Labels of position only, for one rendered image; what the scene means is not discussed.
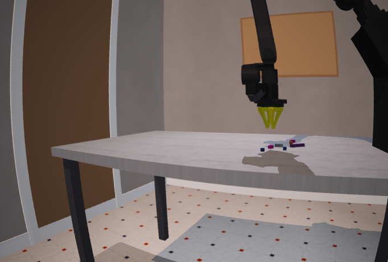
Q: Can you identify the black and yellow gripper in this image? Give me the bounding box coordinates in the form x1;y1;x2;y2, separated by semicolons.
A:
254;99;287;129

